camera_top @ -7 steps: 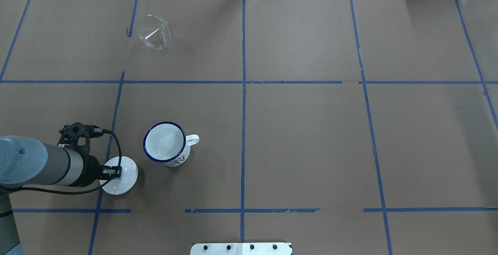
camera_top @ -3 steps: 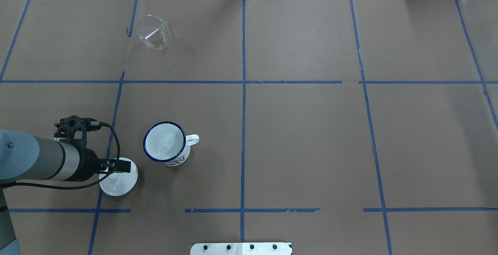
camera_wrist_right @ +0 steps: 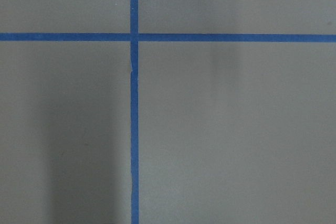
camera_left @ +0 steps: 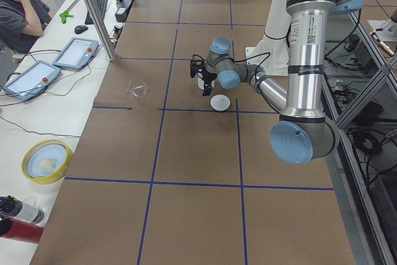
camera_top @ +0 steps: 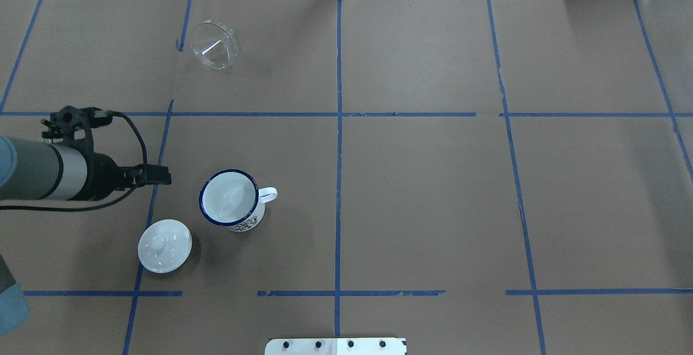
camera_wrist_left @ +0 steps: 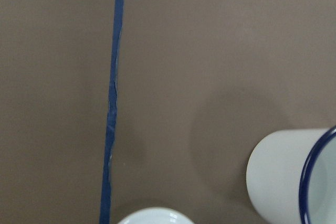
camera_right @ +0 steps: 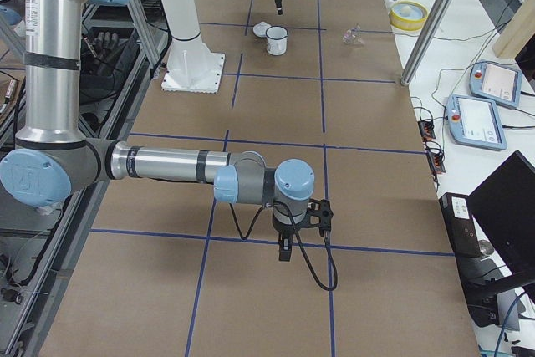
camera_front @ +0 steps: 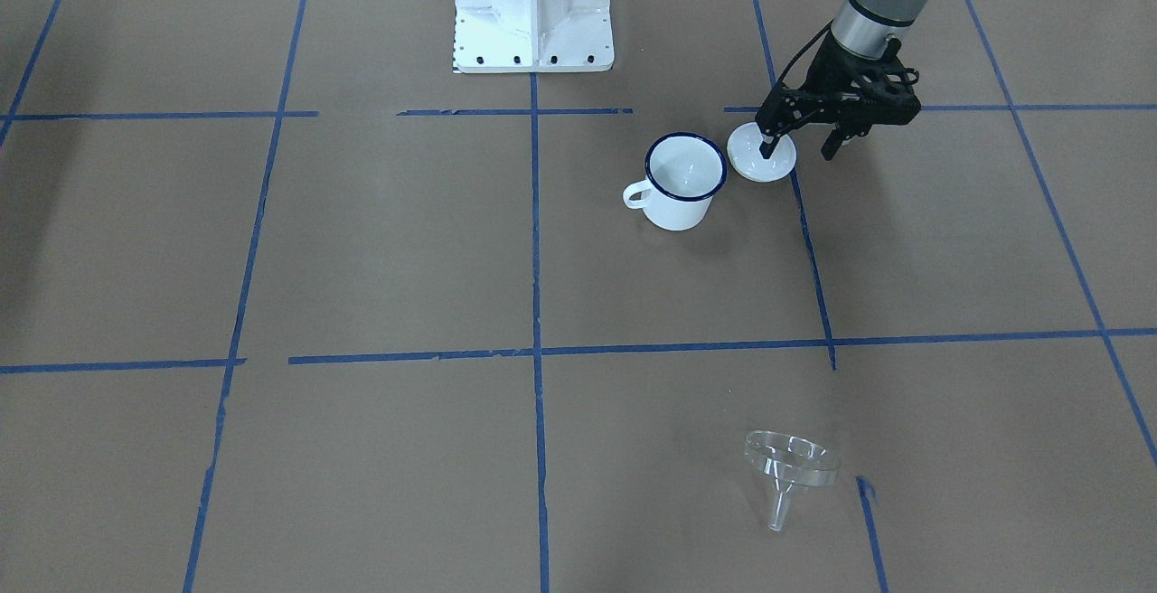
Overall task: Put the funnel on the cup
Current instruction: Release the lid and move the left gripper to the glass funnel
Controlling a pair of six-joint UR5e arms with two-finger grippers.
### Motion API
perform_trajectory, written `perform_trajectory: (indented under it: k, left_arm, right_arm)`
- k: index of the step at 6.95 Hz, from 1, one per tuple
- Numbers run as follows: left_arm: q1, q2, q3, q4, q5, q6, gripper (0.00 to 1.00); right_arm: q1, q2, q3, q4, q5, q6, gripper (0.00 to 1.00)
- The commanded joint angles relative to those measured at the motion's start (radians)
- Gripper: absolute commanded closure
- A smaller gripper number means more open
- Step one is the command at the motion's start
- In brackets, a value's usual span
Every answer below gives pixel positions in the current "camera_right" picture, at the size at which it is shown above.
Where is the lower orange connector board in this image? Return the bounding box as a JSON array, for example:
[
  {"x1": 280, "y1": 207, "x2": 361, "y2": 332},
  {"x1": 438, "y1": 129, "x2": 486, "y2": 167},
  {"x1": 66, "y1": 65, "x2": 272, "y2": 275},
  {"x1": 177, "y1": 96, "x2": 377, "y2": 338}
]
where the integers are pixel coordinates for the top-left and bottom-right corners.
[{"x1": 426, "y1": 151, "x2": 446, "y2": 174}]

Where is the upper orange connector board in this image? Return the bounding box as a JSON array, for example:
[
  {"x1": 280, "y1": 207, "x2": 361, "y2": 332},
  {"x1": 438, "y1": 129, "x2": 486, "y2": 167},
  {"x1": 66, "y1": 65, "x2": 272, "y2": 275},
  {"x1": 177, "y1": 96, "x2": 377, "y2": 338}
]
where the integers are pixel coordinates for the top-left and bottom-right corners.
[{"x1": 417, "y1": 119, "x2": 436, "y2": 141}]

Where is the aluminium frame post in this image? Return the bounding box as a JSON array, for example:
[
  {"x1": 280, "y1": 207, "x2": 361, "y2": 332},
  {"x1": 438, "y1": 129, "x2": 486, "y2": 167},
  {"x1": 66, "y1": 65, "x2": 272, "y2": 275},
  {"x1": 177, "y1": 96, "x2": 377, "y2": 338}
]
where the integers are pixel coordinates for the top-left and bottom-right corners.
[{"x1": 400, "y1": 0, "x2": 451, "y2": 86}]

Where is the white enamel mug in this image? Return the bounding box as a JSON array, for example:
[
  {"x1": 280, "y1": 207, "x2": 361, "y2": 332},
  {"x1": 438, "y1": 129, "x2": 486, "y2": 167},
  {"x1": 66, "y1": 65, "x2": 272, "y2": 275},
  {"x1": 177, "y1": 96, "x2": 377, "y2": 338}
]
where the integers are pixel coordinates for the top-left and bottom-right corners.
[{"x1": 266, "y1": 26, "x2": 288, "y2": 56}]

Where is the black monitor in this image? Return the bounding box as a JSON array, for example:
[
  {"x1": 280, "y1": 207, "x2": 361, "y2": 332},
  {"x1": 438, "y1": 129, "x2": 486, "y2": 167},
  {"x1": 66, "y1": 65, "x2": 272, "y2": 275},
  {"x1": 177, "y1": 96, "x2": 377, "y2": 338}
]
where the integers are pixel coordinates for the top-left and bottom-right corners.
[{"x1": 466, "y1": 150, "x2": 535, "y2": 278}]

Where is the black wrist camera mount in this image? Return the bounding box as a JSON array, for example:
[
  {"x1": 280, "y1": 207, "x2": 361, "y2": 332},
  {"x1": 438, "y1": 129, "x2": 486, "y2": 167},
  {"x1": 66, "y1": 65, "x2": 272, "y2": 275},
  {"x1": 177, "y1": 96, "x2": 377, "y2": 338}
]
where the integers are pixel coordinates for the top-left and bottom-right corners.
[{"x1": 300, "y1": 199, "x2": 334, "y2": 238}]

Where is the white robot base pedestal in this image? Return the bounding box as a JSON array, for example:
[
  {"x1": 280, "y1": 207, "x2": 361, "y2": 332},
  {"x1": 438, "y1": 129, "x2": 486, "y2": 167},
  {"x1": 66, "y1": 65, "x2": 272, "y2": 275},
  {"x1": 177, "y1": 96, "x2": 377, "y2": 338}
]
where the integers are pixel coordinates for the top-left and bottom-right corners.
[{"x1": 161, "y1": 0, "x2": 225, "y2": 94}]

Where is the orange connector board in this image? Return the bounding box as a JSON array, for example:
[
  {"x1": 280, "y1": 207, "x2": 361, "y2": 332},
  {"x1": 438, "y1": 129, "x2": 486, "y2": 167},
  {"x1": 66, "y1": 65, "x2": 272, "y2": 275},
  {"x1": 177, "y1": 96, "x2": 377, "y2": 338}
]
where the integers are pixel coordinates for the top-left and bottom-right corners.
[
  {"x1": 426, "y1": 151, "x2": 446, "y2": 174},
  {"x1": 417, "y1": 119, "x2": 436, "y2": 141}
]

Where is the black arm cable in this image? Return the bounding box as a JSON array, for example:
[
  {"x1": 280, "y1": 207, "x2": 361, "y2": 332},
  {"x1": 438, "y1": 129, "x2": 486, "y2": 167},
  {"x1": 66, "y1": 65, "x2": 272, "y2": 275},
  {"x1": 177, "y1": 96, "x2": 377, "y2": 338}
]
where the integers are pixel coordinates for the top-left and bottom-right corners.
[{"x1": 227, "y1": 201, "x2": 339, "y2": 292}]

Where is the white enamel mug lid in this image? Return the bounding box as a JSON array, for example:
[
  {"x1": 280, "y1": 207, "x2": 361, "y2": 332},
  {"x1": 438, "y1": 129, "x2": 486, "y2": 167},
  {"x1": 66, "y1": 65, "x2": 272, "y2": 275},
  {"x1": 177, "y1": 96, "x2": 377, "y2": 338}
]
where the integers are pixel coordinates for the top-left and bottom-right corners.
[{"x1": 252, "y1": 22, "x2": 271, "y2": 38}]

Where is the clear glass funnel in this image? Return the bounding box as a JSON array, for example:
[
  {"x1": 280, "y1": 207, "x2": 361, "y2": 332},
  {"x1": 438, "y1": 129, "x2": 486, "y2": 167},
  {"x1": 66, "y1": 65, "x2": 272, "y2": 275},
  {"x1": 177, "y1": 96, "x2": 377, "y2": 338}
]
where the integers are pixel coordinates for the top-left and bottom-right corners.
[{"x1": 342, "y1": 24, "x2": 365, "y2": 46}]

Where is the black computer box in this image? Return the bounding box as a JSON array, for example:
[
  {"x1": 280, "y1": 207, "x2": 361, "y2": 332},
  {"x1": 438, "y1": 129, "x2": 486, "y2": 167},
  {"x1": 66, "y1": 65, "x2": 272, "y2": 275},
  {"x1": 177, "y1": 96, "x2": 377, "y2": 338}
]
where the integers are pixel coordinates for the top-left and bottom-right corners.
[{"x1": 439, "y1": 192, "x2": 481, "y2": 258}]

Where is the teach pendant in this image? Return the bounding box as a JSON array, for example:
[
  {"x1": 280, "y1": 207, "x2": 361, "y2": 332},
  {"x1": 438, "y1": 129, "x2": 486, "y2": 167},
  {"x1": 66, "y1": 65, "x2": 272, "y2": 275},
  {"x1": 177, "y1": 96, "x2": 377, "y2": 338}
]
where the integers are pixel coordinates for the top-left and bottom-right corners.
[
  {"x1": 446, "y1": 94, "x2": 507, "y2": 150},
  {"x1": 469, "y1": 60, "x2": 522, "y2": 109}
]

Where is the upper teach pendant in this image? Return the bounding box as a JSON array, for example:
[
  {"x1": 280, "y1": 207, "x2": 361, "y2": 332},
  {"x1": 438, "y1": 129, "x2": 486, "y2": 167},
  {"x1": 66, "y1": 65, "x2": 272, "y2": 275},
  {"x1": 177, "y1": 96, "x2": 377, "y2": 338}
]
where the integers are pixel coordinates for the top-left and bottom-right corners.
[{"x1": 469, "y1": 60, "x2": 522, "y2": 109}]

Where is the yellow rimmed round container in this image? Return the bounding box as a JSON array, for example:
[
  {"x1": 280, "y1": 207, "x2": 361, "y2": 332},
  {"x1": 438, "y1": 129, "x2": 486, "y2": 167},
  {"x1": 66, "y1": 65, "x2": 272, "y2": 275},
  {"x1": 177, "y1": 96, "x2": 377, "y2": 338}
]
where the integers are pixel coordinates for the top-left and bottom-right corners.
[{"x1": 389, "y1": 1, "x2": 428, "y2": 32}]

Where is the brown paper table cover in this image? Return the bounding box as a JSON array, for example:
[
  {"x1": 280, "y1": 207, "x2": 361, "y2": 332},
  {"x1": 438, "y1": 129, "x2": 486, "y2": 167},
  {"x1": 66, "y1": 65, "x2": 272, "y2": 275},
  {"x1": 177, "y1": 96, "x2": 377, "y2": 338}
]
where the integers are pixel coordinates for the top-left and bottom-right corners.
[{"x1": 37, "y1": 0, "x2": 482, "y2": 357}]

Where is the lower teach pendant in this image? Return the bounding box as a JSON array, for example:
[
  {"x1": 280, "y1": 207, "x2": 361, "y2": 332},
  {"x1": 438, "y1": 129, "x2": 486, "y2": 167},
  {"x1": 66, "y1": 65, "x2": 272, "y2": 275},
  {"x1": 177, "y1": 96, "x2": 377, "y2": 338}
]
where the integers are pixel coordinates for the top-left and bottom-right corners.
[{"x1": 446, "y1": 94, "x2": 507, "y2": 150}]

